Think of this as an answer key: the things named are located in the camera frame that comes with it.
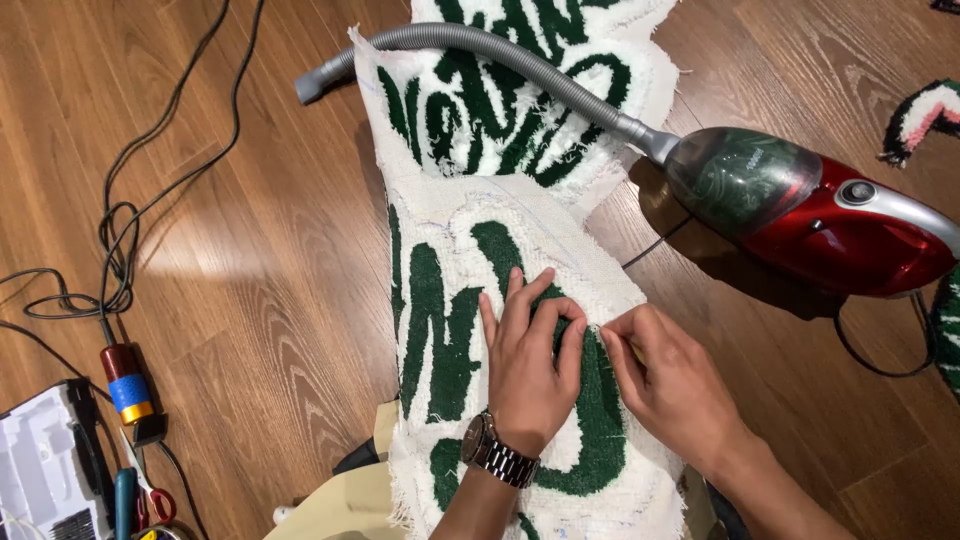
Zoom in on person's right hand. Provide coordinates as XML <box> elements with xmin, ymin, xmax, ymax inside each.
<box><xmin>598</xmin><ymin>303</ymin><xmax>756</xmax><ymax>478</ymax></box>

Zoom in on teal handled tool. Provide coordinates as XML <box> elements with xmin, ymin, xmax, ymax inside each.
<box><xmin>113</xmin><ymin>466</ymin><xmax>139</xmax><ymax>540</ymax></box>

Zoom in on beige garment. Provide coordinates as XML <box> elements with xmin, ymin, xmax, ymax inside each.
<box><xmin>262</xmin><ymin>400</ymin><xmax>411</xmax><ymax>540</ymax></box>

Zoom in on white and green tufted rug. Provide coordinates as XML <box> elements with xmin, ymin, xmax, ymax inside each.
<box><xmin>348</xmin><ymin>0</ymin><xmax>688</xmax><ymax>540</ymax></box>

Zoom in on red handheld vacuum cleaner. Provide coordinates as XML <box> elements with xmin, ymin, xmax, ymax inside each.
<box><xmin>663</xmin><ymin>125</ymin><xmax>960</xmax><ymax>299</ymax></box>

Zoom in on long black tool cable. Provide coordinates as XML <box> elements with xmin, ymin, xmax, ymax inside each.
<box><xmin>0</xmin><ymin>0</ymin><xmax>267</xmax><ymax>348</ymax></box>

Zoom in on grey vacuum hose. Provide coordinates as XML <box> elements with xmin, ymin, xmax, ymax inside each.
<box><xmin>294</xmin><ymin>21</ymin><xmax>681</xmax><ymax>168</ymax></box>

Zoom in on black vacuum power cable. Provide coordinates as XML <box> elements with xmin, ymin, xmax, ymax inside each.
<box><xmin>620</xmin><ymin>216</ymin><xmax>940</xmax><ymax>379</ymax></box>

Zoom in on red handled scissors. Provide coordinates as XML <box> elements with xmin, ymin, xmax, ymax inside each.
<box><xmin>118</xmin><ymin>427</ymin><xmax>178</xmax><ymax>528</ymax></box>

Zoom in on green white striped rug piece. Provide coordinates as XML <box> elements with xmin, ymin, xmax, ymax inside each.
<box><xmin>930</xmin><ymin>266</ymin><xmax>960</xmax><ymax>402</ymax></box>

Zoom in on silver metal wristwatch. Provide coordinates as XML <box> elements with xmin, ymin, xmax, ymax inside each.
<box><xmin>460</xmin><ymin>410</ymin><xmax>542</xmax><ymax>491</ymax></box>

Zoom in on pink black white rug piece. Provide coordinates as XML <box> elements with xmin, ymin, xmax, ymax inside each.
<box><xmin>879</xmin><ymin>78</ymin><xmax>960</xmax><ymax>168</ymax></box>

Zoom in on red blue gold electric tool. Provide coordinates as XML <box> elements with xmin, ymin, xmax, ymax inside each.
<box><xmin>99</xmin><ymin>342</ymin><xmax>156</xmax><ymax>427</ymax></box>

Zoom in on person's left hand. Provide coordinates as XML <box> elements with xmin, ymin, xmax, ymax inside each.
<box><xmin>478</xmin><ymin>266</ymin><xmax>591</xmax><ymax>460</ymax></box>

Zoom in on white plastic case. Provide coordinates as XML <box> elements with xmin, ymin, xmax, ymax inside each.
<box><xmin>0</xmin><ymin>378</ymin><xmax>119</xmax><ymax>540</ymax></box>

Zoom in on black plug adapter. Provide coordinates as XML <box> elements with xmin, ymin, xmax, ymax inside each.
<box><xmin>132</xmin><ymin>413</ymin><xmax>170</xmax><ymax>450</ymax></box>

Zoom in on thin black cable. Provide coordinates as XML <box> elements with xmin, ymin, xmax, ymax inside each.
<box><xmin>0</xmin><ymin>320</ymin><xmax>115</xmax><ymax>403</ymax></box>

